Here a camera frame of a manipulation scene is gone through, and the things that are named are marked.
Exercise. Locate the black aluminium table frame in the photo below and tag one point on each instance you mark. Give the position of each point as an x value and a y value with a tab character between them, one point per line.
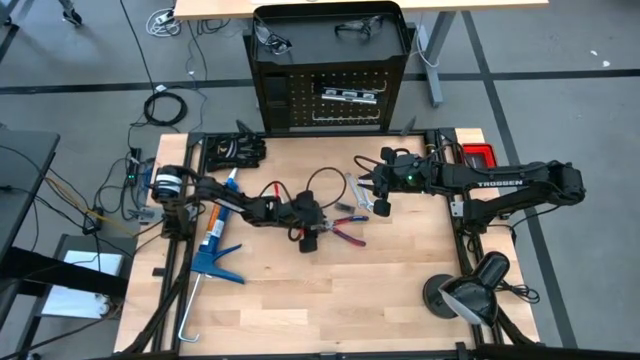
325	133

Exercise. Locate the black pegboard cart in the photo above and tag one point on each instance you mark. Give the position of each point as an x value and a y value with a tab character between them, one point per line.
330	55

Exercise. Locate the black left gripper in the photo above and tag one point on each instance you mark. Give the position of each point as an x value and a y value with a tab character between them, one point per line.
306	220

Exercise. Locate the black cylindrical flashlight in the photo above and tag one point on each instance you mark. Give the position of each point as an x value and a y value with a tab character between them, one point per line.
430	149

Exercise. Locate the black side table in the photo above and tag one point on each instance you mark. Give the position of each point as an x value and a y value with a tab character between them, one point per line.
25	165

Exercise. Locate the black metal beam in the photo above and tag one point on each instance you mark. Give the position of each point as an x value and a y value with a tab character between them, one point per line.
60	272

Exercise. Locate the black desk lamp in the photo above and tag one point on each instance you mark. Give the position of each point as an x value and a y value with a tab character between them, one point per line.
475	295

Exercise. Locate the blue caulking gun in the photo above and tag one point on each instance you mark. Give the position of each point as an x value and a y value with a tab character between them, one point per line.
215	260

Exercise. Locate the red plastic bin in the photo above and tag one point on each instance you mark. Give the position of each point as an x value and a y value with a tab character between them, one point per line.
479	146

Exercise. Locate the wooden desk grey legs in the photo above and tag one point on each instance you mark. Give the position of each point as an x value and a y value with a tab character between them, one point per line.
210	9

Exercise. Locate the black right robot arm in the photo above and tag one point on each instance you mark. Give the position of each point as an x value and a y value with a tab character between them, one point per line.
500	182

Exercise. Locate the black work gloves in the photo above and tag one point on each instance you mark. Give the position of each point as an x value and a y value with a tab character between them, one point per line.
235	150

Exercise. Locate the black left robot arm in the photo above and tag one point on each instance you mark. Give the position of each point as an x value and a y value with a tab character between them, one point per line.
235	202

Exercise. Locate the black frame safety glasses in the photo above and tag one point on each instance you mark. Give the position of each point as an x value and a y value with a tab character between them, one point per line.
272	42
360	27

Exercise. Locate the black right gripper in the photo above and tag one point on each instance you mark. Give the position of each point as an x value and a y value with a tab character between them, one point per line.
405	175

